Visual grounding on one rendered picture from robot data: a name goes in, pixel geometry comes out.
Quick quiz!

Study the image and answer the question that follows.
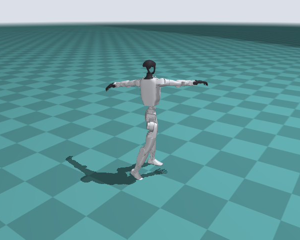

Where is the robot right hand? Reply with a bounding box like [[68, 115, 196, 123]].
[[193, 80, 208, 86]]

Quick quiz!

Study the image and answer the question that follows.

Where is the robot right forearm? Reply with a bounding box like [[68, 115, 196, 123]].
[[176, 79, 196, 86]]

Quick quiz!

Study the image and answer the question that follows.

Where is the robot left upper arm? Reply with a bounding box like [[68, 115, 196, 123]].
[[124, 79, 141, 88]]

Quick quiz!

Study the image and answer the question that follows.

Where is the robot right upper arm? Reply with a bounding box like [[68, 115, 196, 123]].
[[156, 78, 182, 88]]

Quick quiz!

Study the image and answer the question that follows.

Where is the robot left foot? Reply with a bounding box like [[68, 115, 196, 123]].
[[147, 158, 163, 166]]

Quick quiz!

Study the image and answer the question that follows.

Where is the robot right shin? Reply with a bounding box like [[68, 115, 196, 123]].
[[134, 147, 149, 173]]

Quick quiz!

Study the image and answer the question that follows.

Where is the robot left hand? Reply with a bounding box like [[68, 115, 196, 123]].
[[105, 82, 116, 91]]

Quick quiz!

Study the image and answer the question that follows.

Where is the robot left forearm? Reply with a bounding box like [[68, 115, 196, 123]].
[[113, 80, 129, 88]]

